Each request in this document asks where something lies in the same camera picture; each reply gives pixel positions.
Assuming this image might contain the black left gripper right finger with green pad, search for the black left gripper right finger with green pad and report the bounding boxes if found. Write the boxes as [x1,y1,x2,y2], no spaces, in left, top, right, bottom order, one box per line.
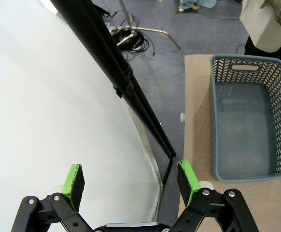
[169,159,261,232]

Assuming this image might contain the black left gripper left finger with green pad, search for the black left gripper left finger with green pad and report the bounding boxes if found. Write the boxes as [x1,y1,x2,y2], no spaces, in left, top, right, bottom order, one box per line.
[10,163,94,232]

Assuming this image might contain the empty gray plastic basket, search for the empty gray plastic basket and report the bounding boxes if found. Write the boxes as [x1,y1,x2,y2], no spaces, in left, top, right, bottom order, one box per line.
[209,54,281,182]

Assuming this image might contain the white backdrop sheet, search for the white backdrop sheet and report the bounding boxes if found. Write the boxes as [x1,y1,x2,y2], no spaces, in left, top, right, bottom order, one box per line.
[0,0,162,232]

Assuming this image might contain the person in beige blazer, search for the person in beige blazer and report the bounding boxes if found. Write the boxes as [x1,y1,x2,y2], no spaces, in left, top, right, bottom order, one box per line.
[239,0,281,62]

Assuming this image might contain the person in blue jeans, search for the person in blue jeans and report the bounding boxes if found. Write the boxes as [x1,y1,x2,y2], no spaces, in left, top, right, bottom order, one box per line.
[178,0,217,12]

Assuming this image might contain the chrome light stand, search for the chrome light stand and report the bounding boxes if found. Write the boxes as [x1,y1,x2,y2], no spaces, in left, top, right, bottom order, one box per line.
[117,0,183,51]

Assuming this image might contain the coiled black floor cables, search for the coiled black floor cables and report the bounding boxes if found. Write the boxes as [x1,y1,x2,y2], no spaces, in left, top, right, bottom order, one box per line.
[111,28,157,56]

